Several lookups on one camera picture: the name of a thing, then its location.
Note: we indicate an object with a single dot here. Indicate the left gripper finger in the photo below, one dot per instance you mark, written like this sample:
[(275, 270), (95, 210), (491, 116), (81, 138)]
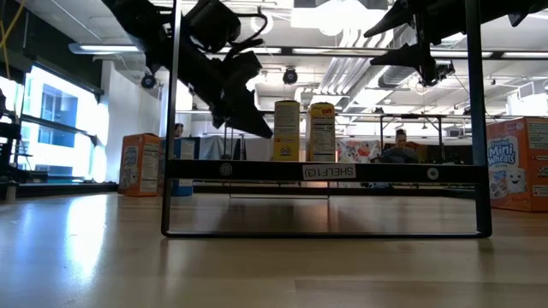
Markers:
[(246, 113), (218, 116)]

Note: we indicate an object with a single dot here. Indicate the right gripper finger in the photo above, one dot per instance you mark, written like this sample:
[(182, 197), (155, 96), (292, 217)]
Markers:
[(406, 56), (400, 17)]

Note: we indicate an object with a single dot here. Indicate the yellow Pops cereal box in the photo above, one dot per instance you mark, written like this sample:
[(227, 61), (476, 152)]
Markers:
[(286, 128), (321, 132)]

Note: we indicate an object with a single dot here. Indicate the blue cereal box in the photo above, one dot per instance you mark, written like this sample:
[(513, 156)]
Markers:
[(186, 149)]

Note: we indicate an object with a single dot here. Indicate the orange Mini Wheats cereal box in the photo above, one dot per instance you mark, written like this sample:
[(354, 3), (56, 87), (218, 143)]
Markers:
[(518, 164), (139, 164)]

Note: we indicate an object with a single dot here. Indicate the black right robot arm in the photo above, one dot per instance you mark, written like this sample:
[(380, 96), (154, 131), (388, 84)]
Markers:
[(514, 8)]

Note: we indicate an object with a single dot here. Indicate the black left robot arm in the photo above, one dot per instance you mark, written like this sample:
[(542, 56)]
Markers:
[(128, 17)]

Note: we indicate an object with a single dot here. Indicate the white shelf label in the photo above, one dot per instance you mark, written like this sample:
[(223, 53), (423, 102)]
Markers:
[(329, 172)]

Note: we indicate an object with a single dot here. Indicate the round white sticker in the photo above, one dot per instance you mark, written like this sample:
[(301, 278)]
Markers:
[(432, 173), (225, 169)]

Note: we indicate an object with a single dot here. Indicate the light floral cloth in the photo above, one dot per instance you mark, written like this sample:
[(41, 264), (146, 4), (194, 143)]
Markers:
[(359, 150)]

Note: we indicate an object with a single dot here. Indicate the black equipment stand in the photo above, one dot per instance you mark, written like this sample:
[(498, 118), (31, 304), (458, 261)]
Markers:
[(8, 171)]

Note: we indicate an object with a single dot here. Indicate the grey ceiling duct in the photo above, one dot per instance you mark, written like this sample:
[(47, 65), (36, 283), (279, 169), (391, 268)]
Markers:
[(398, 77)]

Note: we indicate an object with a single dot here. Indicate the black background table frame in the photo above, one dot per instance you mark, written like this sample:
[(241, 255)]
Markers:
[(411, 116), (188, 112)]

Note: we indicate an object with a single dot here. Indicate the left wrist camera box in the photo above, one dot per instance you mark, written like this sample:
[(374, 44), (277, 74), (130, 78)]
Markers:
[(212, 23)]

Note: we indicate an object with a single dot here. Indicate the black metal shelf frame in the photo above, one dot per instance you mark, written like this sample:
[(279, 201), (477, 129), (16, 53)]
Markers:
[(257, 171)]

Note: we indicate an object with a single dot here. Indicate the black table edge rail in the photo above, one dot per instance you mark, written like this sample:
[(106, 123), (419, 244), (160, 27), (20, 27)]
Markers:
[(64, 188)]

